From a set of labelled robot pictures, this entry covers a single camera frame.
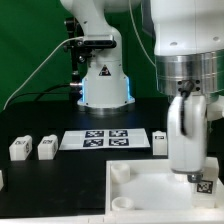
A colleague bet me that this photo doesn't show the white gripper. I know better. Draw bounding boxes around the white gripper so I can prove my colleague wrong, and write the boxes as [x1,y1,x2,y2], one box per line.
[167,95,207,183]

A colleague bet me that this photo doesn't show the white square tabletop with sockets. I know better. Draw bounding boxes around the white square tabletop with sockets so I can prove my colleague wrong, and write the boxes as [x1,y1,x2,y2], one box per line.
[105,159,224,214]

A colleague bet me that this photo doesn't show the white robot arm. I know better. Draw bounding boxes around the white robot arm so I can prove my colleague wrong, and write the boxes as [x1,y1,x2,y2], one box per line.
[60,0,224,183]

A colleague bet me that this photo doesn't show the white sheet with four tags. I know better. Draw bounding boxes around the white sheet with four tags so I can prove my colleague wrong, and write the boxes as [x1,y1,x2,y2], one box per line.
[60,128,150,150]

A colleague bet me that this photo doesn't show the black cable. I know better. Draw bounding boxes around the black cable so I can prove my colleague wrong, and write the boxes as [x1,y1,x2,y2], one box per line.
[3,83,73,111]

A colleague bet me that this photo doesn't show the black camera on stand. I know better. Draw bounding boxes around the black camera on stand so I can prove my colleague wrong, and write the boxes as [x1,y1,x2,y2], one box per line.
[63,17,117,98]

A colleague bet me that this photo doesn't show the white cable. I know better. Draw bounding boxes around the white cable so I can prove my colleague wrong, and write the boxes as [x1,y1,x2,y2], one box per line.
[2,36,84,111]

